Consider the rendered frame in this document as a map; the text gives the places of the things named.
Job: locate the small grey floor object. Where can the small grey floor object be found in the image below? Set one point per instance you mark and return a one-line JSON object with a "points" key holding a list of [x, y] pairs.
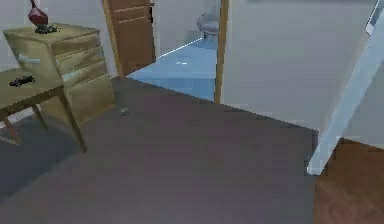
{"points": [[125, 112]]}

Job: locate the brown wooden room door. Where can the brown wooden room door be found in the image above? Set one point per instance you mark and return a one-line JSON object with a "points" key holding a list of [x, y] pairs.
{"points": [[133, 33]]}

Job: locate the tan wooden chest of drawers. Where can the tan wooden chest of drawers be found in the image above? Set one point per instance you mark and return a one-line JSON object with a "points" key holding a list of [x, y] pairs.
{"points": [[76, 63]]}

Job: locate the pale grey room door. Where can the pale grey room door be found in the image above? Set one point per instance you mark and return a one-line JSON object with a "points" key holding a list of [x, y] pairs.
{"points": [[350, 93]]}

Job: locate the brown wooden table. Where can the brown wooden table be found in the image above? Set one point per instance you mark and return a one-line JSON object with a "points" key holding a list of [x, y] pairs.
{"points": [[23, 93]]}

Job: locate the black remote control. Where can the black remote control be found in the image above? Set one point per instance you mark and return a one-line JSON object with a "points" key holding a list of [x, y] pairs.
{"points": [[21, 80]]}

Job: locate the dark red vase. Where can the dark red vase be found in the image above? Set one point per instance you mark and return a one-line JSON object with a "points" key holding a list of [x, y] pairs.
{"points": [[37, 16]]}

